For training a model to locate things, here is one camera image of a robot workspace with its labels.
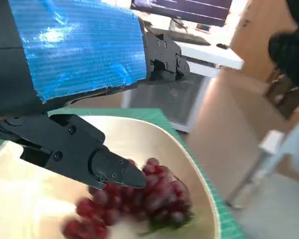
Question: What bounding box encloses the white plate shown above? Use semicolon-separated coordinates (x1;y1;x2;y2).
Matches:
0;116;220;239

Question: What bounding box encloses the red toy grape bunch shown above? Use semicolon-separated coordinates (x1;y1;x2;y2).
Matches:
62;158;195;239

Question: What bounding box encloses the monitor with purple screen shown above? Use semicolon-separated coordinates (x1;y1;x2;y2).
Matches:
131;0;234;33

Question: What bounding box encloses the black keyboard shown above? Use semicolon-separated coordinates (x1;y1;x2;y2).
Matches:
146;27;212;47

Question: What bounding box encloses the green cutting mat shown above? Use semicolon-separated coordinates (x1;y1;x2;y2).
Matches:
0;107;236;239

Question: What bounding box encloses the brown wooden partition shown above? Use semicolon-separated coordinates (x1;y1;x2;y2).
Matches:
229;0;299;82

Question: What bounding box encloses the white cabinet with mesh grille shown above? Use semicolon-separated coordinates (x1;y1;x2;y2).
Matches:
121;72;221;134

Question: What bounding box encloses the white metal stand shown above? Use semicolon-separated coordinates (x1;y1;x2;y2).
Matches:
225;117;299;208

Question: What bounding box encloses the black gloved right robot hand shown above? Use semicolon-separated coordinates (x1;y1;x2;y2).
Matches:
268;0;299;93

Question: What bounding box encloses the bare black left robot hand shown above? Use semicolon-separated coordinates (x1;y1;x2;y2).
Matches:
0;0;190;190

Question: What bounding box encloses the white desk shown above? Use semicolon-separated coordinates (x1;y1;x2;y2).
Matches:
139;19;245;78

